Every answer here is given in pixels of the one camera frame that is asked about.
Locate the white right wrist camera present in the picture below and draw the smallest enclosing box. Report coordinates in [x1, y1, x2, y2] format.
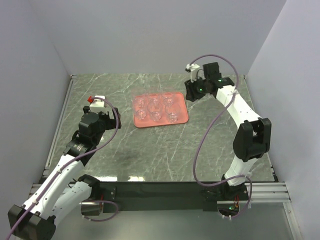
[185, 63, 201, 83]

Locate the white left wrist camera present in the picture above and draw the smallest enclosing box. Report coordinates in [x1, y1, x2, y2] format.
[87, 95, 107, 114]

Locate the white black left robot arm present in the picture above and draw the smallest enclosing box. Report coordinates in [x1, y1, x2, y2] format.
[7, 106, 121, 240]

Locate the aluminium extrusion frame rail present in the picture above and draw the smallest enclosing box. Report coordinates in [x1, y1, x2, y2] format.
[29, 74, 78, 195]

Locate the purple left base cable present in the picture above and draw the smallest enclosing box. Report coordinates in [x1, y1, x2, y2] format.
[82, 199, 120, 223]

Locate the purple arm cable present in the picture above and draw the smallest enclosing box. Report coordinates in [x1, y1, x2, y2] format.
[4, 97, 120, 240]
[188, 53, 253, 222]

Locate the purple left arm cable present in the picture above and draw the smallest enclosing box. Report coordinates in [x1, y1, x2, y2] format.
[4, 97, 120, 240]

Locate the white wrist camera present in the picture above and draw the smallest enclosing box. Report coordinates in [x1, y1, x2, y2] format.
[87, 95, 107, 114]
[185, 63, 201, 83]

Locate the clear faceted glass tumbler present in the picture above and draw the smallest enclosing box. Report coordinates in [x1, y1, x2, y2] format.
[150, 111, 162, 122]
[134, 107, 147, 120]
[165, 104, 181, 123]
[132, 94, 146, 109]
[161, 91, 175, 107]
[147, 99, 163, 113]

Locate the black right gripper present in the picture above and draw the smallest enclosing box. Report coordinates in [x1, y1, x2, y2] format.
[185, 74, 210, 102]

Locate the black front mounting beam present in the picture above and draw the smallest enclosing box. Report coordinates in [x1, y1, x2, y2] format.
[96, 180, 241, 213]

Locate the pink rectangular plastic tray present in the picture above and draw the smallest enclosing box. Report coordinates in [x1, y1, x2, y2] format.
[132, 91, 189, 128]

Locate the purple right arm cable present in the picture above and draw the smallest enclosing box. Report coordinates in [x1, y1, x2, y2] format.
[188, 53, 253, 222]

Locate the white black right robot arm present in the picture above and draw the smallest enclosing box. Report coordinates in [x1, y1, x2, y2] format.
[184, 62, 272, 201]

